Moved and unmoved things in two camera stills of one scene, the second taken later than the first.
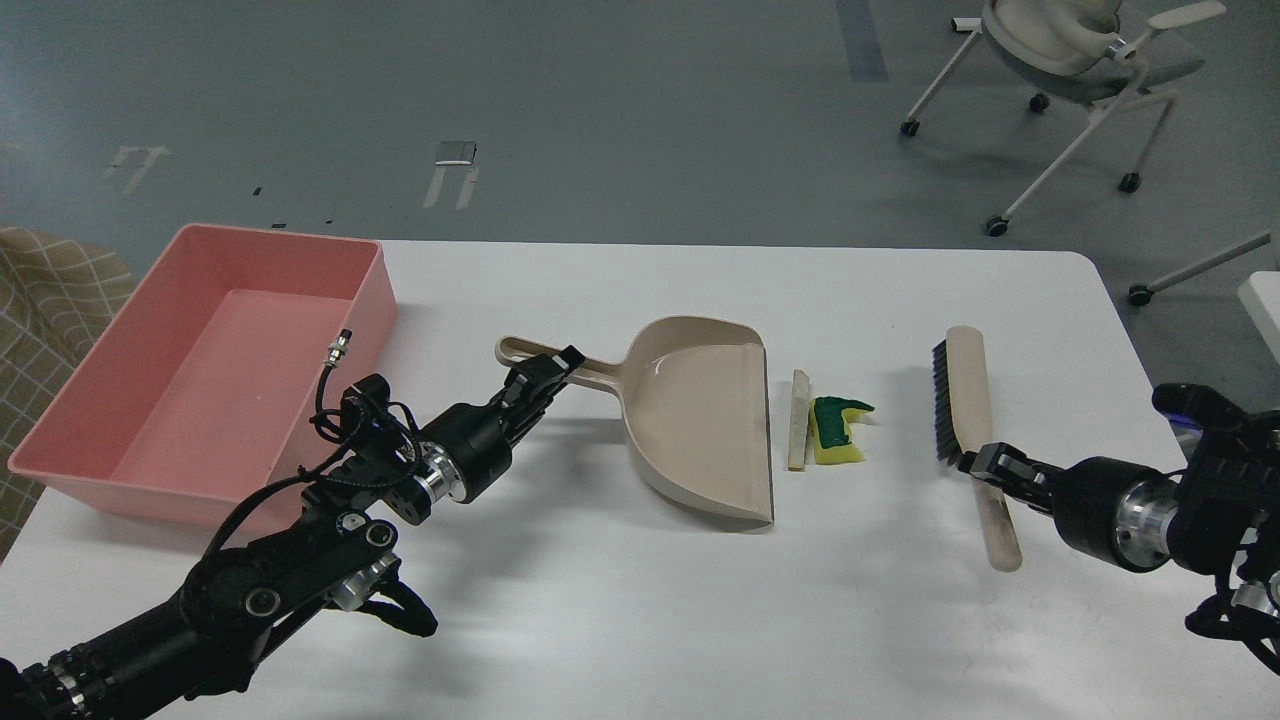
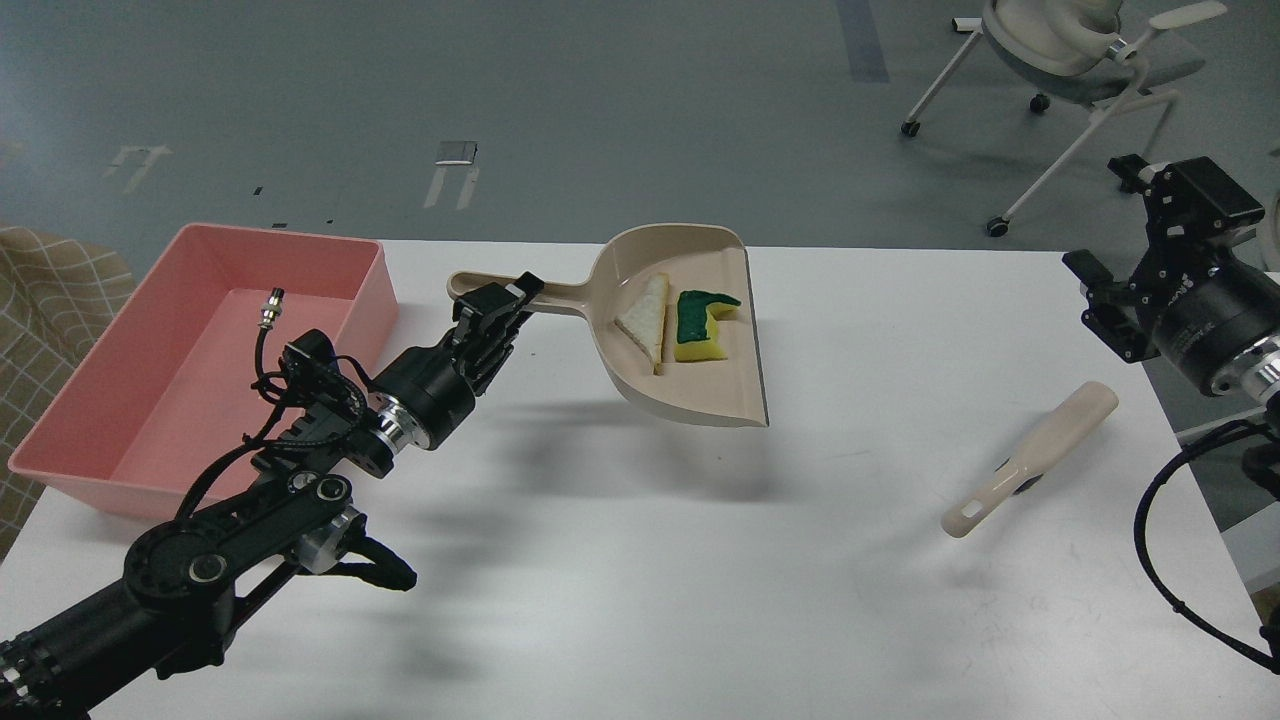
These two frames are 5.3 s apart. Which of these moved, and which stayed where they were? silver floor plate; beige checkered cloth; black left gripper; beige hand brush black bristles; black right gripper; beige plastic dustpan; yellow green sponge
Moved: beige hand brush black bristles; black right gripper; black left gripper; beige plastic dustpan; yellow green sponge
Stayed: silver floor plate; beige checkered cloth
